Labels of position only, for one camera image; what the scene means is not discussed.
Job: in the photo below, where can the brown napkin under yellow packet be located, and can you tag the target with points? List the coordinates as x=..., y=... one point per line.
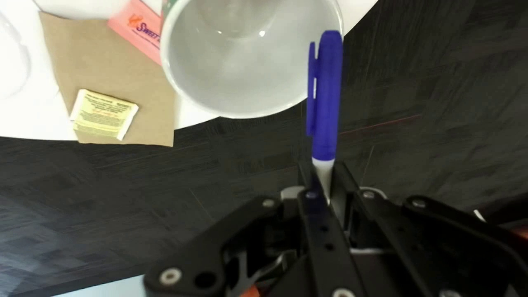
x=92, y=59

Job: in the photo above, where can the blue cap white marker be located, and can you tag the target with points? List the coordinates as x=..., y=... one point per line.
x=327, y=99

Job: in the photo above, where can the round white table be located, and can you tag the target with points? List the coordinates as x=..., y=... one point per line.
x=33, y=117

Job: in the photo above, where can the translucent white plate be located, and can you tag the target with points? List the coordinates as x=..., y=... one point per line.
x=10, y=54

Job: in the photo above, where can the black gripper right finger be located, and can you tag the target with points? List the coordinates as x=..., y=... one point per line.
x=417, y=241

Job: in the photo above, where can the pink sweetener packet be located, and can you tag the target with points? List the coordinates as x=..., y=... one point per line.
x=137, y=26

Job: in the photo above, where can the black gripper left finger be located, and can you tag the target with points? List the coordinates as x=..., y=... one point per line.
x=323, y=257

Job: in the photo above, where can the yellow sweetener packet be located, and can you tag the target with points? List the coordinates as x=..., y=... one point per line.
x=104, y=114

